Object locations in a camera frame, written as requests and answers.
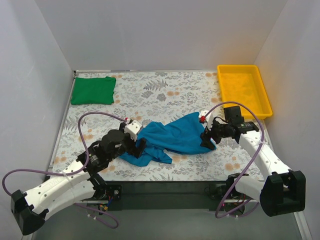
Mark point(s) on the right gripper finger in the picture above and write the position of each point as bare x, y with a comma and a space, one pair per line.
208, 144
205, 135

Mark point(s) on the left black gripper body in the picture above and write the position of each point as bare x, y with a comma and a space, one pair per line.
135, 147

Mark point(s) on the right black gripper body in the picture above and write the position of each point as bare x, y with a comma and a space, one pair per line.
211, 135

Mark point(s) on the blue t shirt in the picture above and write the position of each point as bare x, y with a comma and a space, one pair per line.
182, 136

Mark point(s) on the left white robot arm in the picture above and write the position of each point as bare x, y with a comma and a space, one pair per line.
78, 181

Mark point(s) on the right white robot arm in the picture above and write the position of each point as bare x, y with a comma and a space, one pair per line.
282, 190

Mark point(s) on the floral table mat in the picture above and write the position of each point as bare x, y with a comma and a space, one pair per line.
151, 97

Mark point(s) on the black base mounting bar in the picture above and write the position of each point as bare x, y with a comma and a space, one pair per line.
166, 195

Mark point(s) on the yellow plastic bin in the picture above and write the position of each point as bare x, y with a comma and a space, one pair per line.
244, 84

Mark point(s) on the folded green t shirt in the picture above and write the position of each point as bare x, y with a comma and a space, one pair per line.
93, 91

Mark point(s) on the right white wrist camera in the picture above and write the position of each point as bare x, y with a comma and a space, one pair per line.
206, 118

